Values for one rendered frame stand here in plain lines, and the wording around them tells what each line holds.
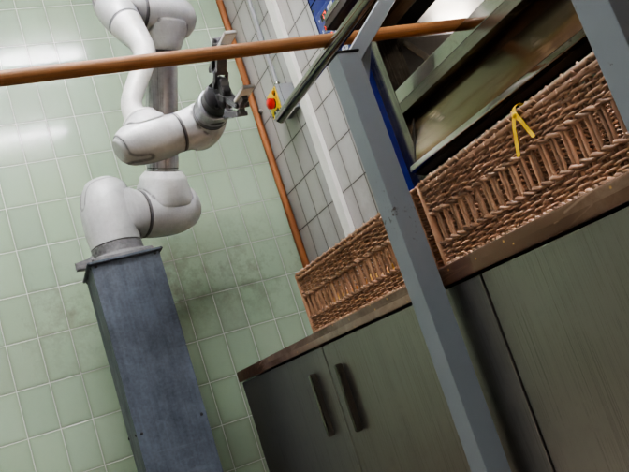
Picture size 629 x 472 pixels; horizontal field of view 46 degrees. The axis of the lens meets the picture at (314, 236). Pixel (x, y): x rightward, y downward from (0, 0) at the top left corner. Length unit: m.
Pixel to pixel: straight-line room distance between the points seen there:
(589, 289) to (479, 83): 1.01
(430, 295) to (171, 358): 1.20
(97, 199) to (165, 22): 0.57
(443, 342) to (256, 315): 1.68
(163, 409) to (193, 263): 0.72
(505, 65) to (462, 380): 0.89
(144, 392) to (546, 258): 1.43
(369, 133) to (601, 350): 0.47
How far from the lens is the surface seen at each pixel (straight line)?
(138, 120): 1.91
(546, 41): 1.70
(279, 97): 2.67
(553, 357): 1.03
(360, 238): 1.46
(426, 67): 2.04
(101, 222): 2.29
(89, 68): 1.55
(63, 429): 2.57
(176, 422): 2.18
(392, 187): 1.15
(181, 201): 2.41
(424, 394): 1.31
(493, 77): 1.84
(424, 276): 1.13
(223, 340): 2.69
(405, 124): 2.14
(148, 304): 2.21
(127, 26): 2.25
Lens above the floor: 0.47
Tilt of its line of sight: 11 degrees up
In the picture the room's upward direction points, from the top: 18 degrees counter-clockwise
